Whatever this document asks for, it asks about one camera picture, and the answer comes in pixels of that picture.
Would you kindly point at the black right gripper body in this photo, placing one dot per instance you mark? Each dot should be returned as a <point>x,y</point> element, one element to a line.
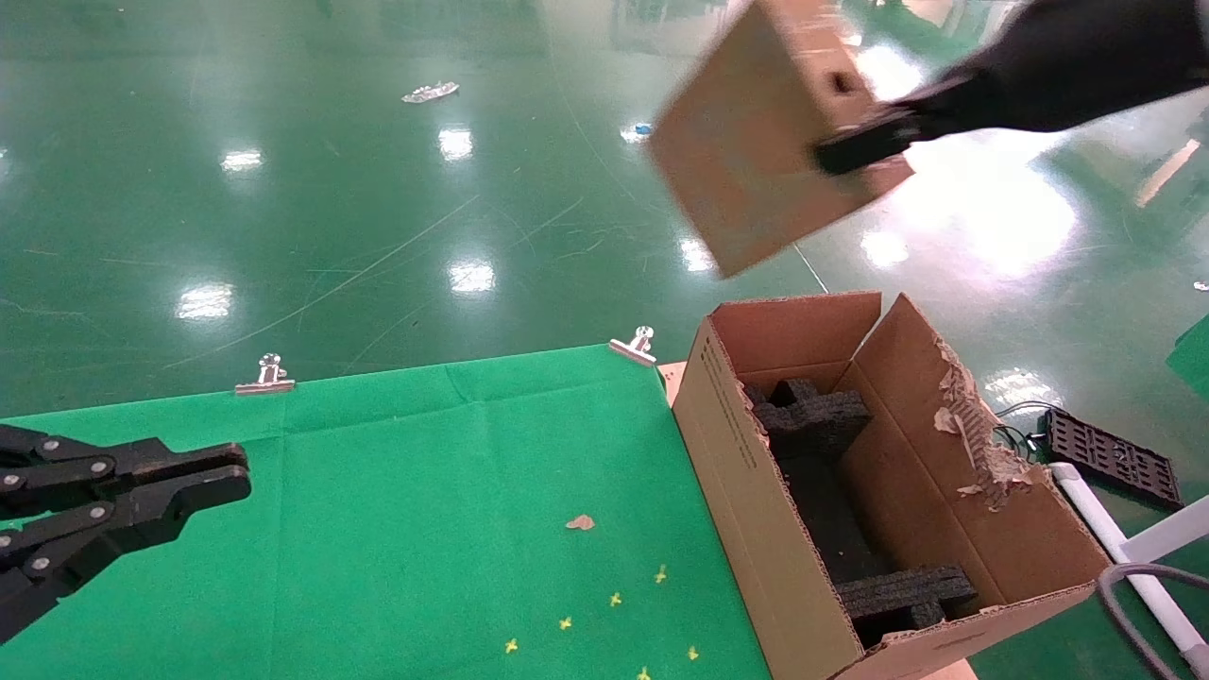
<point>1067,57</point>

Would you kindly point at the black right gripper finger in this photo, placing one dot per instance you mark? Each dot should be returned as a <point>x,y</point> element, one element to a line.
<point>864,144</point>

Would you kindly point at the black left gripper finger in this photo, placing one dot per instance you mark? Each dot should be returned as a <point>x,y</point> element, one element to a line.
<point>123,529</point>
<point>94,467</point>

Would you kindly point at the small brown cardboard box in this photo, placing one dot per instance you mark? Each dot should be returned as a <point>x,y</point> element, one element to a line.
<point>746,151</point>

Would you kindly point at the large open cardboard carton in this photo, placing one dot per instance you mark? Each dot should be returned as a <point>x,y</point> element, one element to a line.
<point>737,529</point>

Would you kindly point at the small torn cardboard scrap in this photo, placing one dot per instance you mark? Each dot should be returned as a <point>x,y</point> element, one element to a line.
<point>580,522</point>

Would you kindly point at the silver binder clip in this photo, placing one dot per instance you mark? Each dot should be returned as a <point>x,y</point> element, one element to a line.
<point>633,349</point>
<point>266,382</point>

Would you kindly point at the green table cloth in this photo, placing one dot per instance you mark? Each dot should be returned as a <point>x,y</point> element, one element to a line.
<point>378,529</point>

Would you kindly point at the green cloth covered table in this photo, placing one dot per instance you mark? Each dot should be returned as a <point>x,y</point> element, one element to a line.
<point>1195,359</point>

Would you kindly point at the black perforated plate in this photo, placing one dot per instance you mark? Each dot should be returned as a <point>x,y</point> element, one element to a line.
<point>1115,458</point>

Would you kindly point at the white floor litter scrap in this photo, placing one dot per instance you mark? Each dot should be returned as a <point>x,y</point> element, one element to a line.
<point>430,92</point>

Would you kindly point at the white tubular table frame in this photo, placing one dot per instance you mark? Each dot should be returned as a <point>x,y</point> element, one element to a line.
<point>1100,521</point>

